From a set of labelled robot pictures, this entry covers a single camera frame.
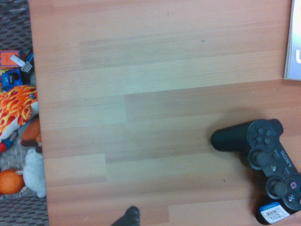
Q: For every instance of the white plastic toy part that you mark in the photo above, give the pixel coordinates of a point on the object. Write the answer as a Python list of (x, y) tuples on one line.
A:
[(21, 62)]

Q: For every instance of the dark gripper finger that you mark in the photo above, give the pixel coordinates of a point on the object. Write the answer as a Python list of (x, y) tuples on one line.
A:
[(130, 216)]

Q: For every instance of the black Sony gamepad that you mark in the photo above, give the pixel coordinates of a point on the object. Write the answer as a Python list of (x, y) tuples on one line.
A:
[(235, 139)]

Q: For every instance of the glossy magazine with city photo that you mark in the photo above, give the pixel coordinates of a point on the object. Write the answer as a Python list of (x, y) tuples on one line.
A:
[(295, 35)]

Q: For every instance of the white plush animal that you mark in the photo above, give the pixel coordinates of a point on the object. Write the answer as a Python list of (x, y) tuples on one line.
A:
[(35, 171)]

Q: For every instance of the brown orange knitted plush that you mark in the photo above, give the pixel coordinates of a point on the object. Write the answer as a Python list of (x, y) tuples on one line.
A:
[(31, 130)]

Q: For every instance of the orange ball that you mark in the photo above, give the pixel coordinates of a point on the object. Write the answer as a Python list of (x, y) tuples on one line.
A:
[(10, 181)]

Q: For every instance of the blue red hero plush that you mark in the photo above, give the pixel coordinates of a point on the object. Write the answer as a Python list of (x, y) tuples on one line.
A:
[(5, 143)]

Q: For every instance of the orange flame pattern plush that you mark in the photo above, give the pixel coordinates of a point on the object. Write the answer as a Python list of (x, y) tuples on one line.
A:
[(16, 106)]

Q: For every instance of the blue and orange toy box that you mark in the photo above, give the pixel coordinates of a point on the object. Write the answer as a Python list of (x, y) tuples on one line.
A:
[(10, 78)]

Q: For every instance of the grey woven wicker basket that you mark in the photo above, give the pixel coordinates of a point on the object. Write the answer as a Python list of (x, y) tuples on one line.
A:
[(14, 23)]

